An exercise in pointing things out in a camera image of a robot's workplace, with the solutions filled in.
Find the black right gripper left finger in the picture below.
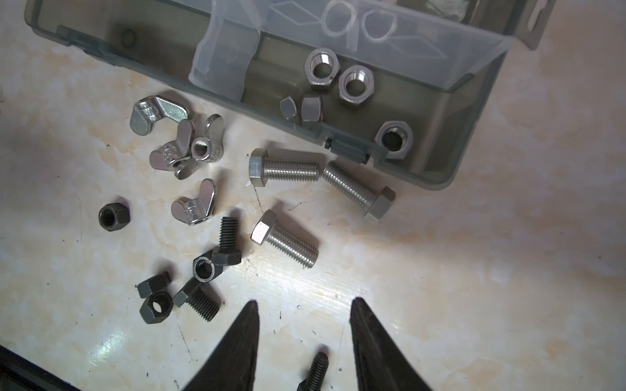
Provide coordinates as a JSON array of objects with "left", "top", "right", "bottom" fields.
[{"left": 184, "top": 300, "right": 260, "bottom": 390}]

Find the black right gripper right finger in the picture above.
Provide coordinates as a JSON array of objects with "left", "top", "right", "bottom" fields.
[{"left": 350, "top": 297, "right": 430, "bottom": 390}]

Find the silver hex nut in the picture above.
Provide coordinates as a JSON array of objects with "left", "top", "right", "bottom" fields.
[
  {"left": 374, "top": 121, "right": 414, "bottom": 160},
  {"left": 304, "top": 48, "right": 340, "bottom": 90},
  {"left": 338, "top": 65, "right": 375, "bottom": 107}
]

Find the black hex bolt short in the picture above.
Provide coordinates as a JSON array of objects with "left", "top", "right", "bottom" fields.
[{"left": 173, "top": 278, "right": 219, "bottom": 322}]

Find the black hex nut lower pair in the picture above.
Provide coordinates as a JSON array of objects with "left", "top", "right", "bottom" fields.
[{"left": 140, "top": 291, "right": 174, "bottom": 324}]

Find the black hex nut pair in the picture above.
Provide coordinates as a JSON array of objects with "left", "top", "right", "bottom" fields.
[
  {"left": 140, "top": 291, "right": 174, "bottom": 324},
  {"left": 136, "top": 271, "right": 171, "bottom": 299}
]

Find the dark hex nut shiny rim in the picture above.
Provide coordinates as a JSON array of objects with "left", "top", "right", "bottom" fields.
[{"left": 192, "top": 250, "right": 224, "bottom": 283}]

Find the black hex bolt upright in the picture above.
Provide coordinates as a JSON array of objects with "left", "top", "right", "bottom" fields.
[{"left": 211, "top": 217, "right": 242, "bottom": 267}]

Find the black hex nut upper pair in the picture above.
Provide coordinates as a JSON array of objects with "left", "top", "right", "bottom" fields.
[{"left": 136, "top": 271, "right": 171, "bottom": 299}]

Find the silver hex bolt lower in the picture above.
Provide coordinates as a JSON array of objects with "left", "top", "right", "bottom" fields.
[{"left": 250, "top": 210, "right": 319, "bottom": 269}]

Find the silver hex bolt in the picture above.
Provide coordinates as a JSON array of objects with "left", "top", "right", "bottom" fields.
[
  {"left": 322, "top": 161, "right": 396, "bottom": 222},
  {"left": 249, "top": 148, "right": 321, "bottom": 187},
  {"left": 250, "top": 210, "right": 319, "bottom": 269}
]

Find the silver wing nut lone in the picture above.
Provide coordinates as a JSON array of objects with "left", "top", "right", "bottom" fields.
[{"left": 171, "top": 179, "right": 217, "bottom": 226}]

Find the silver hex bolt right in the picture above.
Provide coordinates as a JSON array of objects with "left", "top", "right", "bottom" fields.
[{"left": 322, "top": 161, "right": 396, "bottom": 222}]

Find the black hex nut lone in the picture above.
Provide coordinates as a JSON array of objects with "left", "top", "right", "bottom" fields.
[{"left": 98, "top": 203, "right": 130, "bottom": 231}]

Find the silver hex bolt upper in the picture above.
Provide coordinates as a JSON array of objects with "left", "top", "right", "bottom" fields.
[{"left": 249, "top": 148, "right": 321, "bottom": 187}]

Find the silver wing nut pair left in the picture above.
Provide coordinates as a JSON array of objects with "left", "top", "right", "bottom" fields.
[{"left": 149, "top": 119, "right": 195, "bottom": 180}]

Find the silver wing nut pair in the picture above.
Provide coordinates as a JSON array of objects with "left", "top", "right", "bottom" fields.
[
  {"left": 191, "top": 114, "right": 225, "bottom": 163},
  {"left": 149, "top": 119, "right": 195, "bottom": 180}
]

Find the silver wing nut pair right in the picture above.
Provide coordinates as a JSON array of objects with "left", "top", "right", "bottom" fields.
[{"left": 191, "top": 114, "right": 225, "bottom": 163}]

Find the silver wing nut far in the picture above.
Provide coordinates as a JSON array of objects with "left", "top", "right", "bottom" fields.
[{"left": 130, "top": 95, "right": 189, "bottom": 136}]

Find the green transparent organizer box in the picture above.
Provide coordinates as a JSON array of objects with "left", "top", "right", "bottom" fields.
[{"left": 24, "top": 1, "right": 554, "bottom": 190}]

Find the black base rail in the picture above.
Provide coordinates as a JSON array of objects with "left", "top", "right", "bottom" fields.
[{"left": 1, "top": 346, "right": 78, "bottom": 391}]

